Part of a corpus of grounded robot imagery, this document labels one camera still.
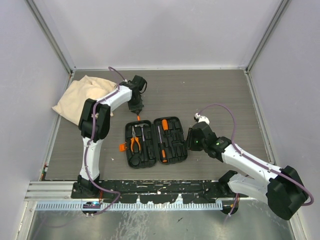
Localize orange handle black shaft screwdriver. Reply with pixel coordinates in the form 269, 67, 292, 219
161, 119, 169, 134

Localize black orange grip screwdriver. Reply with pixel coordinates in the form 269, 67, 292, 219
157, 125, 168, 163

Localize orange black needle nose pliers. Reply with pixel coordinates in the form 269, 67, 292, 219
130, 126, 142, 154

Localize black plastic tool case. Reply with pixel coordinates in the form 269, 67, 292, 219
119, 116, 188, 169

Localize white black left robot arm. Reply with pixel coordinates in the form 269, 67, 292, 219
75, 75, 148, 198

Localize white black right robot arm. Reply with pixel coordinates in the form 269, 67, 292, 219
186, 121, 309, 221

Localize white slotted cable duct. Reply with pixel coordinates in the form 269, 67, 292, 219
35, 200, 223, 211

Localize beige cloth drawstring bag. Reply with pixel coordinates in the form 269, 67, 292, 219
52, 75, 117, 125

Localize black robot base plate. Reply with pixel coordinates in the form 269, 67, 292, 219
71, 180, 236, 204

